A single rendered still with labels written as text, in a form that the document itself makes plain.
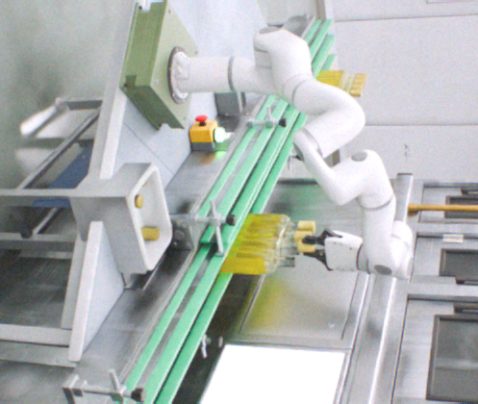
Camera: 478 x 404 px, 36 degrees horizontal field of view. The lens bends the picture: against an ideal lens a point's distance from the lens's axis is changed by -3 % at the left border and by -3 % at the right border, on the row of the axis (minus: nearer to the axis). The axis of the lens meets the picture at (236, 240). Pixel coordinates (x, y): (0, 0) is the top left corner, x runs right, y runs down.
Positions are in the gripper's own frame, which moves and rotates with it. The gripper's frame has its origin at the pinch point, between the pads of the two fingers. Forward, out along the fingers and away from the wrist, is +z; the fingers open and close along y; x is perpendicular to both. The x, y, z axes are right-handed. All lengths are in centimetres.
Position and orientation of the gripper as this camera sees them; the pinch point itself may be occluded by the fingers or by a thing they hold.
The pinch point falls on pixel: (311, 246)
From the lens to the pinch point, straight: 202.8
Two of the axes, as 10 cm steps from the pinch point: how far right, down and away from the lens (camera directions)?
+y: -1.5, -8.3, -5.4
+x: -5.1, 5.3, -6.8
